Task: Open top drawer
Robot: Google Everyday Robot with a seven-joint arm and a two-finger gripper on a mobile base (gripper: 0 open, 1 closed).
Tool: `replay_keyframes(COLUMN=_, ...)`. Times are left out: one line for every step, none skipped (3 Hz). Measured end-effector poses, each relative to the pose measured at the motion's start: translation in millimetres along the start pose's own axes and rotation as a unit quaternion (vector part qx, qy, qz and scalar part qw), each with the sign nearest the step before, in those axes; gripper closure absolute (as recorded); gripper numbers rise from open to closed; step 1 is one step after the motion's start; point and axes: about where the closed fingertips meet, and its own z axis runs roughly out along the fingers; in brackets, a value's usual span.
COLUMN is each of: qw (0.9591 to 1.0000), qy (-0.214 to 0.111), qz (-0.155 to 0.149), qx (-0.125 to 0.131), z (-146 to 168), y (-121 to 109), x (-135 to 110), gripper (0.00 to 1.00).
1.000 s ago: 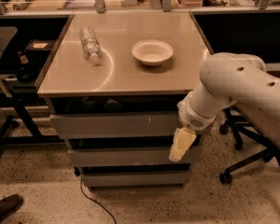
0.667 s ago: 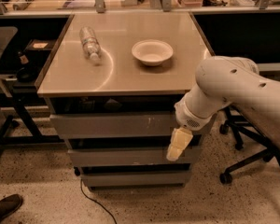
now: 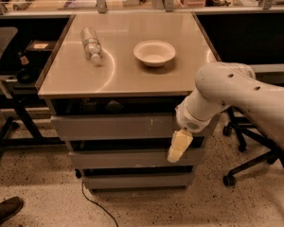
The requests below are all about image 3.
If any black round object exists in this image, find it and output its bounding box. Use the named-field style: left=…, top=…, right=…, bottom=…
left=16, top=67, right=38, bottom=83

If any grey bottom drawer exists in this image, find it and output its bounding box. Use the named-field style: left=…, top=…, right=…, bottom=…
left=82, top=166, right=194, bottom=190

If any black office chair right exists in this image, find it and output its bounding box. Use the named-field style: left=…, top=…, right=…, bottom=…
left=222, top=107, right=284, bottom=186

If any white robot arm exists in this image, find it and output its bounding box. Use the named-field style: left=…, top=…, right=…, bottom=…
left=168, top=62, right=284, bottom=163

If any grey top drawer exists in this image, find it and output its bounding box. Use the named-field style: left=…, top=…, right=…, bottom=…
left=50, top=95, right=222, bottom=141

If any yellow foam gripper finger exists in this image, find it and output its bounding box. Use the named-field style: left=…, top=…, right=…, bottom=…
left=168, top=130, right=193, bottom=163

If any black box with label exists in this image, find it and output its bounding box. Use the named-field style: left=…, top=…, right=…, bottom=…
left=26, top=40, right=56, bottom=52

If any clear plastic water bottle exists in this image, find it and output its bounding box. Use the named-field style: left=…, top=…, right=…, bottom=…
left=80, top=27, right=102, bottom=62

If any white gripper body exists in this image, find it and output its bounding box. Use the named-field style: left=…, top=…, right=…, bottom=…
left=175, top=104, right=210, bottom=133

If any black floor cable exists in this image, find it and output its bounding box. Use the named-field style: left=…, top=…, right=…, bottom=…
left=80, top=182, right=120, bottom=227

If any grey drawer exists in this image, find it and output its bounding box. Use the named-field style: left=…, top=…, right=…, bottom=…
left=82, top=166, right=194, bottom=190
left=50, top=95, right=222, bottom=141
left=69, top=137, right=205, bottom=169

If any grey middle drawer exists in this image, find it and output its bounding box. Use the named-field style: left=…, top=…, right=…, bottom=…
left=69, top=137, right=205, bottom=169

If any dark shoe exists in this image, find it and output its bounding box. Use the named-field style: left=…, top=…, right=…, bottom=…
left=0, top=197, right=23, bottom=225

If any grey drawer cabinet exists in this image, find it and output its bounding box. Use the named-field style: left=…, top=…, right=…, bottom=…
left=34, top=11, right=235, bottom=195

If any white bowl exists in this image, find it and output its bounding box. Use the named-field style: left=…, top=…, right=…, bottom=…
left=133, top=40, right=176, bottom=67

